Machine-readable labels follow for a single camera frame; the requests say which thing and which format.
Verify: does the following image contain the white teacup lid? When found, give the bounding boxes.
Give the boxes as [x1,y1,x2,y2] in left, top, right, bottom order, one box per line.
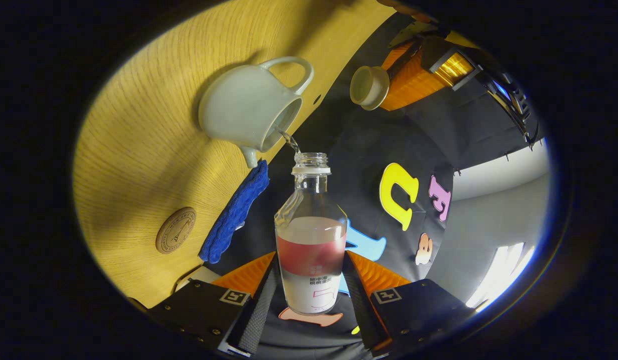
[350,65,390,111]

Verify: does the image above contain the white toaster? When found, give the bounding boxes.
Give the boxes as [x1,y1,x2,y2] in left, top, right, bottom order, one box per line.
[175,265,223,292]

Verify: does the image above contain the blue folded towel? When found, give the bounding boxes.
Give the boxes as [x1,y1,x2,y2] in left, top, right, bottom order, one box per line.
[198,159,270,265]

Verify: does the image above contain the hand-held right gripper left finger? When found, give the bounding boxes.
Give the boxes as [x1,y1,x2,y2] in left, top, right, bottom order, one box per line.
[148,251,279,357]

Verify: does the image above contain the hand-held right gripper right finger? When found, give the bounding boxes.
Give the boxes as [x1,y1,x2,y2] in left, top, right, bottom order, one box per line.
[342,250,477,357]

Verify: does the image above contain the white ceramic teacup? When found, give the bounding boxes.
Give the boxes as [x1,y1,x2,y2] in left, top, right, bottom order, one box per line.
[198,56,314,169]

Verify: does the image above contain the clear water bottle red label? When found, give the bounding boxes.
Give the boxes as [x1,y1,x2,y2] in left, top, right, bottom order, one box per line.
[274,152,348,316]

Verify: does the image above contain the round wooden coaster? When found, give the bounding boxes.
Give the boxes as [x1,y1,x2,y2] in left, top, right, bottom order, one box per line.
[155,207,197,255]

